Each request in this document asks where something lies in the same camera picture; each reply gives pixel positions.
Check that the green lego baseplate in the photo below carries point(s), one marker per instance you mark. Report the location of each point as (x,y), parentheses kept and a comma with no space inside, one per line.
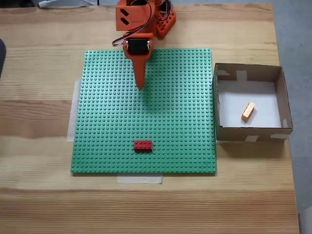
(170,109)

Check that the white paper sheet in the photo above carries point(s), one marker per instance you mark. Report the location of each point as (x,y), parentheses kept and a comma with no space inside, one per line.
(231,107)

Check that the white plastic object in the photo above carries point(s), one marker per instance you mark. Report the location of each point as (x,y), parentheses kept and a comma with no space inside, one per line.
(45,3)

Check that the open cardboard box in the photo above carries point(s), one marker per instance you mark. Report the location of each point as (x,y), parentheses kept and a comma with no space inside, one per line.
(253,137)

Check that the red lego block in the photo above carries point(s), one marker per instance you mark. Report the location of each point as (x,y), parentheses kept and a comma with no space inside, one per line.
(143,145)

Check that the black rounded object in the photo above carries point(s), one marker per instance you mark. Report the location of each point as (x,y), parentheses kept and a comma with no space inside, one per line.
(2,58)

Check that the yellow lego block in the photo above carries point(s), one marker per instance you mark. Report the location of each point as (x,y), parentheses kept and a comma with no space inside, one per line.
(248,111)

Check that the translucent masking tape strip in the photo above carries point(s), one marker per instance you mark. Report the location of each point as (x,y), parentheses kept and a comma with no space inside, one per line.
(139,180)
(72,126)

